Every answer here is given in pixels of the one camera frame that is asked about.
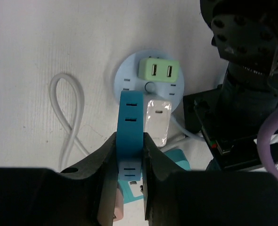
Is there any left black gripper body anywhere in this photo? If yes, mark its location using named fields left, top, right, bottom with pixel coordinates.
left=183, top=84, right=278, bottom=171

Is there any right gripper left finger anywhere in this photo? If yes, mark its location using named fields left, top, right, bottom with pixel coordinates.
left=0, top=135, right=118, bottom=226

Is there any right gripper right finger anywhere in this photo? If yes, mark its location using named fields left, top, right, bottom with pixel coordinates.
left=142, top=133, right=278, bottom=226

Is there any teal power strip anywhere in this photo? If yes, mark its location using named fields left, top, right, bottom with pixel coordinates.
left=118, top=149, right=190, bottom=204

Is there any brown charger plug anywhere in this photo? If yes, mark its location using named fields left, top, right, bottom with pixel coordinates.
left=98, top=188, right=124, bottom=223

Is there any white charger plug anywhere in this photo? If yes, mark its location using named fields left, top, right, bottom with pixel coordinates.
left=143, top=96, right=172, bottom=147

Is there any blue plug adapter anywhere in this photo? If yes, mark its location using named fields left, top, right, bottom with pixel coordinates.
left=116, top=90, right=144, bottom=181

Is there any green charger plug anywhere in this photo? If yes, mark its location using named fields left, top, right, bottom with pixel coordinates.
left=138, top=57, right=180, bottom=83

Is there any round light blue power strip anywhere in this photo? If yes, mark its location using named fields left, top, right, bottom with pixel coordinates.
left=114, top=49, right=184, bottom=111

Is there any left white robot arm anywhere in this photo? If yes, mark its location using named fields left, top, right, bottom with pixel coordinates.
left=183, top=0, right=278, bottom=171

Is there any light blue power cord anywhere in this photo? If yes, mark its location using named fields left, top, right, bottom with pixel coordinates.
left=171, top=115, right=205, bottom=142

